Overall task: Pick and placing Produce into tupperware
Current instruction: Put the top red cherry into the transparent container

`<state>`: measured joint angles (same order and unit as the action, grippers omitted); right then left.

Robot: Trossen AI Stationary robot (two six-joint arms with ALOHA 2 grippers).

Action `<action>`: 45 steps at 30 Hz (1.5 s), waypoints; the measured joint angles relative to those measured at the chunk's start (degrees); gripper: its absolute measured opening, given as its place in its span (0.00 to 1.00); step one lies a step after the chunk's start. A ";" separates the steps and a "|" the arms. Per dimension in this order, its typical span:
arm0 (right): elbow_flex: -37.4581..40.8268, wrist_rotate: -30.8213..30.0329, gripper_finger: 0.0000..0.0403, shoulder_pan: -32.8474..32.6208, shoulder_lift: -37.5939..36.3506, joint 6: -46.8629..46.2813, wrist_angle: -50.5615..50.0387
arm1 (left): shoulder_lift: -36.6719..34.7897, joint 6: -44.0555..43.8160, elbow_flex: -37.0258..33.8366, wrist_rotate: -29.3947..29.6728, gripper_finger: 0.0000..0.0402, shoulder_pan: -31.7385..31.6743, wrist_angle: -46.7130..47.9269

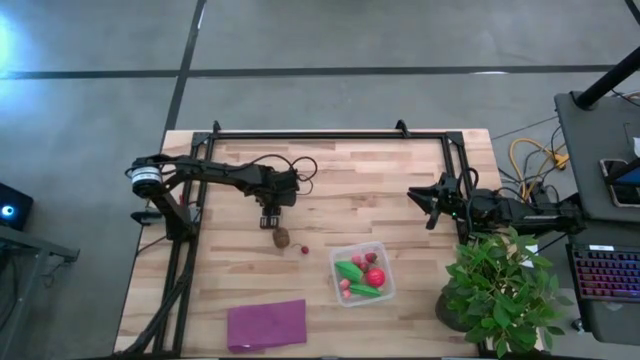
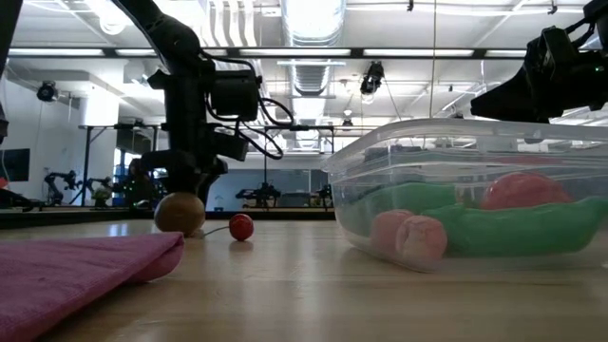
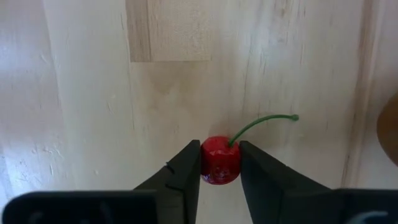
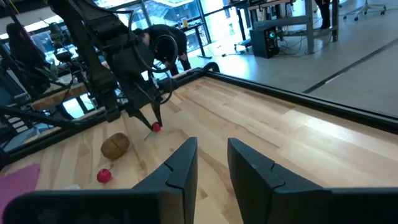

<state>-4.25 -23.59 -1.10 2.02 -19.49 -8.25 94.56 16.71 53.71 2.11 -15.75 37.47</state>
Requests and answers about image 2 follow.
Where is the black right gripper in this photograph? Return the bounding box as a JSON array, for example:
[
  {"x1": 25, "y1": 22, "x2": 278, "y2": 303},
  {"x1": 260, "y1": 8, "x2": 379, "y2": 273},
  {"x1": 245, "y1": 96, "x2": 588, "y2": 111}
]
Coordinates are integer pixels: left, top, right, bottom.
[{"x1": 469, "y1": 27, "x2": 588, "y2": 124}]

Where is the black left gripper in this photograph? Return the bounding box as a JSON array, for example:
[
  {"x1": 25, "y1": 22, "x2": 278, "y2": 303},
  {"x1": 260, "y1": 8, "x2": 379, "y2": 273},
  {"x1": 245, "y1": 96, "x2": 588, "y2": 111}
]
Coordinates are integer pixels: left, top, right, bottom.
[{"x1": 139, "y1": 148, "x2": 229, "y2": 206}]

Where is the brown toy kiwi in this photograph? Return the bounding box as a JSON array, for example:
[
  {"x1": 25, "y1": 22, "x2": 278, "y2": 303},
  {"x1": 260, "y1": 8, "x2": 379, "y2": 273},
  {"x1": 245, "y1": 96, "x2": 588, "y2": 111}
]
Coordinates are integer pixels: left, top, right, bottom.
[{"x1": 153, "y1": 190, "x2": 207, "y2": 238}]

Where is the red toy tomato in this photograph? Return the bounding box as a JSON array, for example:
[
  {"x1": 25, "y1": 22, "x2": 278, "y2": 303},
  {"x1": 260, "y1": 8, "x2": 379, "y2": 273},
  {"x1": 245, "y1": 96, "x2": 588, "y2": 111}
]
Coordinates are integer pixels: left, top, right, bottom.
[{"x1": 479, "y1": 171, "x2": 575, "y2": 212}]

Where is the clear plastic tupperware container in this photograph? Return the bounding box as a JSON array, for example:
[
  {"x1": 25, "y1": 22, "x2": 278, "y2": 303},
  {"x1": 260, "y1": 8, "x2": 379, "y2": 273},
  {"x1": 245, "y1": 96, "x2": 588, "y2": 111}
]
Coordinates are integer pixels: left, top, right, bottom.
[{"x1": 320, "y1": 117, "x2": 608, "y2": 276}]

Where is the green toy pea pod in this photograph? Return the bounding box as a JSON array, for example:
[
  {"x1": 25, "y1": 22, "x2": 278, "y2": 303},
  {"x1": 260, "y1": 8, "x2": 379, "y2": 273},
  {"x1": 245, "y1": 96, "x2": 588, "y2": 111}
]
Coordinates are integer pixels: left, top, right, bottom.
[{"x1": 421, "y1": 196, "x2": 608, "y2": 257}]

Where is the green toy papaya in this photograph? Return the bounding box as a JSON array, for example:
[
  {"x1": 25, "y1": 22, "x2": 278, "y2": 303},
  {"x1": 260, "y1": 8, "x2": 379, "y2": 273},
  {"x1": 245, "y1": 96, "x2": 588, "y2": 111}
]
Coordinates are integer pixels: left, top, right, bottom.
[{"x1": 337, "y1": 181, "x2": 458, "y2": 238}]

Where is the pink toy peach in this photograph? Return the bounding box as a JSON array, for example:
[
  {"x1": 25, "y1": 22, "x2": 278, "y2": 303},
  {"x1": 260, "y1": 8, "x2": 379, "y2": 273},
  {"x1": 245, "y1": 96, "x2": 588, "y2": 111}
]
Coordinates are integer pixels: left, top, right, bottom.
[
  {"x1": 394, "y1": 215, "x2": 448, "y2": 268},
  {"x1": 369, "y1": 208, "x2": 415, "y2": 253}
]

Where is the red toy cherry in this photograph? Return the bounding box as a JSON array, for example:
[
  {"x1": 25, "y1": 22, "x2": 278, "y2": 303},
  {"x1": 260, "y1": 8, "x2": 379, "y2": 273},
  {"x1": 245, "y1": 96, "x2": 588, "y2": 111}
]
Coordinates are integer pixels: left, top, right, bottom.
[{"x1": 198, "y1": 213, "x2": 256, "y2": 242}]

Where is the purple cloth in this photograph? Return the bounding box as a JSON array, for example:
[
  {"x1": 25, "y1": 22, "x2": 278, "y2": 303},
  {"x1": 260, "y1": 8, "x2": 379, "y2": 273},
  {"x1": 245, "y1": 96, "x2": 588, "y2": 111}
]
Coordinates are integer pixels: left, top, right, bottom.
[{"x1": 0, "y1": 231, "x2": 186, "y2": 342}]

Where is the black ceiling spotlight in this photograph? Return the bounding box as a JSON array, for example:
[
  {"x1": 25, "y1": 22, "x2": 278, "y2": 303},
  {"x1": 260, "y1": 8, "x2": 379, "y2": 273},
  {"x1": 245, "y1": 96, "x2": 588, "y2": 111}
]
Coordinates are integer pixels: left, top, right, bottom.
[{"x1": 36, "y1": 80, "x2": 60, "y2": 104}]

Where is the black aluminium table frame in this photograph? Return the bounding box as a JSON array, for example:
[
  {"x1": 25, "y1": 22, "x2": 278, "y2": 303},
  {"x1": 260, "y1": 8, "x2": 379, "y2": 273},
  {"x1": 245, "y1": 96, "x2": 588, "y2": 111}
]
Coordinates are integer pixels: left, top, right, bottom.
[{"x1": 0, "y1": 206, "x2": 336, "y2": 230}]

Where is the black overhead camera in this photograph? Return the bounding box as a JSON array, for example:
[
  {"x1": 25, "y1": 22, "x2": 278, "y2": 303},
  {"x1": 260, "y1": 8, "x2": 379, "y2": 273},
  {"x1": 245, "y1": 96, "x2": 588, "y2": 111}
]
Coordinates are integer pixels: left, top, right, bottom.
[{"x1": 358, "y1": 60, "x2": 386, "y2": 97}]

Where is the black wall monitor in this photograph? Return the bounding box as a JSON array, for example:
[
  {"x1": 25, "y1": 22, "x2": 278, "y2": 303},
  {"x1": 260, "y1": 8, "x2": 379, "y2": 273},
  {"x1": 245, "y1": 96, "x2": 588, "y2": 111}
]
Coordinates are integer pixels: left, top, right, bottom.
[{"x1": 0, "y1": 147, "x2": 31, "y2": 183}]

